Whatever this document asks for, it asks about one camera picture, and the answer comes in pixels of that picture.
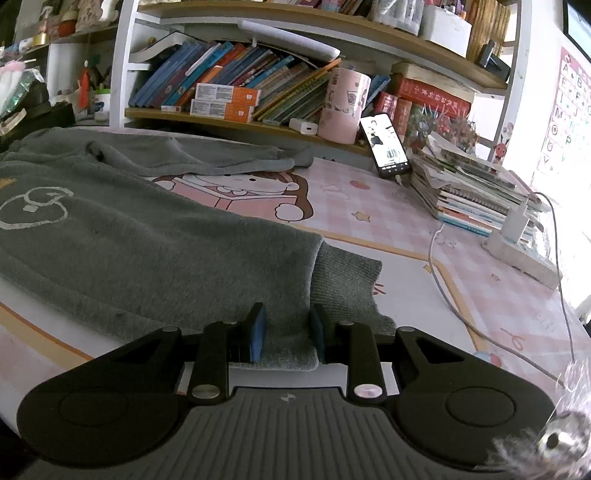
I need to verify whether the pink checkered table mat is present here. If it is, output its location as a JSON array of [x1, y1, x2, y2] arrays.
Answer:
[[1, 158, 590, 426]]

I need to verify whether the white green pen can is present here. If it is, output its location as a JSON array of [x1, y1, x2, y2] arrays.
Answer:
[[94, 89, 111, 121]]

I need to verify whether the white wooden bookshelf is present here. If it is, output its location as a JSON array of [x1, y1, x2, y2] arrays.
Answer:
[[18, 0, 532, 163]]

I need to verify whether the white charger cable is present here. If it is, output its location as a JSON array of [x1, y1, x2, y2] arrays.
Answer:
[[393, 174, 578, 391]]

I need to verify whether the lower orange white box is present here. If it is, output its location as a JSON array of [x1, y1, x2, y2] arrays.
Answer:
[[189, 99, 254, 123]]

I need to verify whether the white power strip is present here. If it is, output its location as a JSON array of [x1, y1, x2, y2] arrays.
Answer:
[[482, 231, 562, 290]]

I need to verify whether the stack of magazines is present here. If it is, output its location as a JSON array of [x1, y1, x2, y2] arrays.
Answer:
[[408, 135, 547, 244]]

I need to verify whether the grey sweater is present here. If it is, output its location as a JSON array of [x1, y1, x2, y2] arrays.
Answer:
[[1, 128, 396, 369]]

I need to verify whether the pink cartoon cup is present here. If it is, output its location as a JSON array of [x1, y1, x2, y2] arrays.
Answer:
[[318, 68, 370, 145]]

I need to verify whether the white power adapter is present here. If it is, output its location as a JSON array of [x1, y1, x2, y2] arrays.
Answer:
[[288, 118, 318, 136]]

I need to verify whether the upper orange white box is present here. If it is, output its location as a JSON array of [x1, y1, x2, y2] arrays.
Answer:
[[194, 83, 262, 107]]

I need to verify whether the orange red tassel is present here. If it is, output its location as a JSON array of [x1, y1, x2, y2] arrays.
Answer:
[[78, 60, 90, 110]]

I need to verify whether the smartphone with lit screen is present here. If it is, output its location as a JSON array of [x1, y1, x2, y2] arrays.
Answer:
[[360, 113, 412, 178]]

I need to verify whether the orange white box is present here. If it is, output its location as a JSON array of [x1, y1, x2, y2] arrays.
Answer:
[[194, 83, 262, 107], [189, 99, 254, 123]]

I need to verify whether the plastic bag of clothes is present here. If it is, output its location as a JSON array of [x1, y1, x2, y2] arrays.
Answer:
[[0, 61, 44, 118]]

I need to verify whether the row of leaning books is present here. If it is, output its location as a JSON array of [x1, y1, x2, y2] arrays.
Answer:
[[128, 35, 341, 127]]

